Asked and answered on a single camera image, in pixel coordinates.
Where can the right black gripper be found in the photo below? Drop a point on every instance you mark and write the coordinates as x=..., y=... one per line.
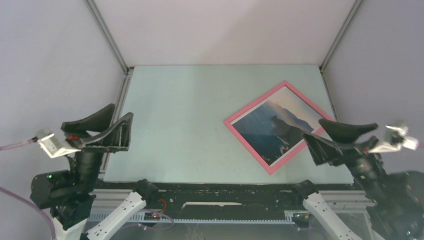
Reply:
x=321, y=149

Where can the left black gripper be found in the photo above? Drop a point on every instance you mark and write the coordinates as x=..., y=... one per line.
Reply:
x=116, y=137

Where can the landscape photo print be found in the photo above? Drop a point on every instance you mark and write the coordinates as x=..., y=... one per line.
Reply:
x=275, y=129

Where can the orange wooden picture frame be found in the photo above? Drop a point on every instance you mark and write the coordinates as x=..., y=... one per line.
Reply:
x=251, y=139

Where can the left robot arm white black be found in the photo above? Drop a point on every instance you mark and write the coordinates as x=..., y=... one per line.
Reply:
x=68, y=194

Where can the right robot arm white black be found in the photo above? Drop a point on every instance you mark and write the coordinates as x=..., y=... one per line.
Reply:
x=397, y=212

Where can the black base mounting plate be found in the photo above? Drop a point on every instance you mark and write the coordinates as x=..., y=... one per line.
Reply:
x=250, y=211

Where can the left aluminium corner post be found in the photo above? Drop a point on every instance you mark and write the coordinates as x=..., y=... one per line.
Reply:
x=104, y=30

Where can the aluminium corner post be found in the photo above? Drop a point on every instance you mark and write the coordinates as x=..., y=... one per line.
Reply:
x=357, y=4
x=104, y=30

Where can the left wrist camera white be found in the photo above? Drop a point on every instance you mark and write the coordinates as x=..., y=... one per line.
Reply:
x=53, y=146

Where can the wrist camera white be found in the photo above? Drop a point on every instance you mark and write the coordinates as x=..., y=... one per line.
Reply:
x=396, y=137
x=53, y=146

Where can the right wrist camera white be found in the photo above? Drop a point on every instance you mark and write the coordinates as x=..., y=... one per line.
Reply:
x=396, y=137

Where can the grey cable duct strip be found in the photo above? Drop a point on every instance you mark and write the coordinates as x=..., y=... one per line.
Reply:
x=149, y=217

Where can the right aluminium corner post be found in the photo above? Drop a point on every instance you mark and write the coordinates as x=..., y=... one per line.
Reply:
x=357, y=4

